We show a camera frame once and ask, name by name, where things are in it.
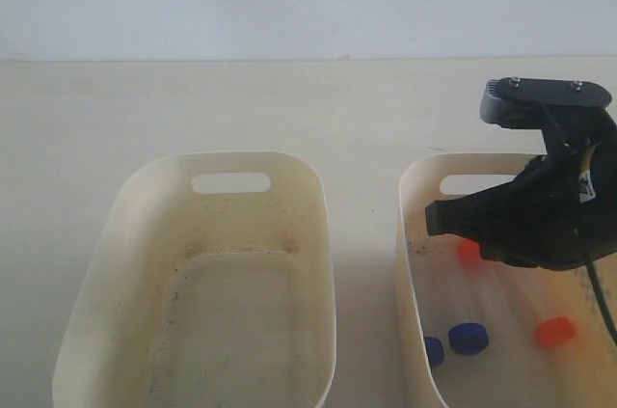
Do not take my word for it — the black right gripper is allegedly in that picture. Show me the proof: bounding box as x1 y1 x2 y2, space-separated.
425 108 616 269

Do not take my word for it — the cream plastic bin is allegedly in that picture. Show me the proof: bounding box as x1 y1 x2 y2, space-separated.
52 151 336 407
395 153 616 407

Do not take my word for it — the blue cap bottle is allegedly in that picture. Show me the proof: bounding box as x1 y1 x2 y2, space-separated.
447 280 490 355
423 336 445 369

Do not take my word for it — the black camera cable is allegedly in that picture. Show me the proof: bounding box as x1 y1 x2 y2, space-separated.
532 101 617 346

